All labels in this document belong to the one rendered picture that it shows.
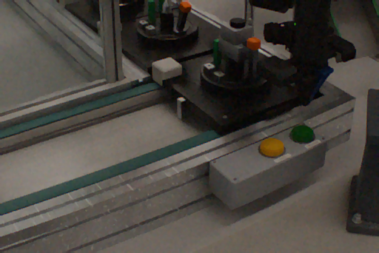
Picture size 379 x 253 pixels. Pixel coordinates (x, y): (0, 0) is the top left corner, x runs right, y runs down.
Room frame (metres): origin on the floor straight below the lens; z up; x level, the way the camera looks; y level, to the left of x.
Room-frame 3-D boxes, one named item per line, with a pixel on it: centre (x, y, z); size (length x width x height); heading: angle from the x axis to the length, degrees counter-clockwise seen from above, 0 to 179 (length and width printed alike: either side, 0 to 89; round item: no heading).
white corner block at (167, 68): (1.07, -0.01, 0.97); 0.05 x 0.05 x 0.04; 30
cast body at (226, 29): (1.04, -0.14, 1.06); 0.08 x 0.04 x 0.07; 30
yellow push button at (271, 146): (0.81, -0.18, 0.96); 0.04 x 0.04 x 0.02
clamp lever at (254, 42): (1.00, -0.16, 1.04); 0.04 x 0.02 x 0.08; 30
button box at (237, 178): (0.81, -0.18, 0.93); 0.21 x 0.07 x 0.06; 120
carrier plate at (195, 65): (1.04, -0.14, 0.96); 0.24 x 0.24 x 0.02; 30
